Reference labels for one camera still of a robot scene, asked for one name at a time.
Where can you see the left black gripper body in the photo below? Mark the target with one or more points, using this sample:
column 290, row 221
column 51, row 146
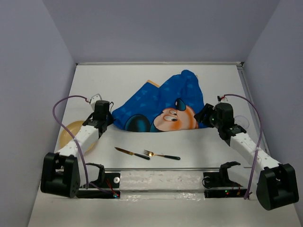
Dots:
column 109, row 119

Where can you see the blue cartoon placemat cloth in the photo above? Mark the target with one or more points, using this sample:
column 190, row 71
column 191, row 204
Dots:
column 169, row 107

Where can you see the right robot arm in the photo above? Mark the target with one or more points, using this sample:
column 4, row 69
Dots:
column 277, row 184

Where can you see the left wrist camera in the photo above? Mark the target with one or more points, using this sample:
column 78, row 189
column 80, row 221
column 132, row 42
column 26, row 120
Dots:
column 95, row 98

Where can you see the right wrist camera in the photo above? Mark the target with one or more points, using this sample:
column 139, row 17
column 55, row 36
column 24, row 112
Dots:
column 222, row 99

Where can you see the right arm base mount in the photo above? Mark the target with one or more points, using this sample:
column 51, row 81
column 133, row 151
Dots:
column 229, row 181

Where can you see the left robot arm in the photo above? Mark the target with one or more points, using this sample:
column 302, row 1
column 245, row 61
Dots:
column 65, row 171

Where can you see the gold fork green handle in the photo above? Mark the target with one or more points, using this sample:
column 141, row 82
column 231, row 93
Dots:
column 151, row 154

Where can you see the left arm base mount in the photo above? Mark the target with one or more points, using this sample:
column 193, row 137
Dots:
column 102, row 184

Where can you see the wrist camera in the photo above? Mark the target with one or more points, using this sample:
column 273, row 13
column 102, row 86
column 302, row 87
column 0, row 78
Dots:
column 222, row 99
column 95, row 98

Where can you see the yellow plate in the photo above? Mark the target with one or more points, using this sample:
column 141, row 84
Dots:
column 74, row 128

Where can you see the gold knife green handle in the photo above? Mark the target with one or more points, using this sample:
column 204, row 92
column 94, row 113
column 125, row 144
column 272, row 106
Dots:
column 132, row 153

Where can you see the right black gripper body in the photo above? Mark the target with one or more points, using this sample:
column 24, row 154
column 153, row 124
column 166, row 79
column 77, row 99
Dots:
column 210, row 118

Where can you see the clear drinking glass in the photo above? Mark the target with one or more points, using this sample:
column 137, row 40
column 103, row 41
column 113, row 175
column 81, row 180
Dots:
column 242, row 121

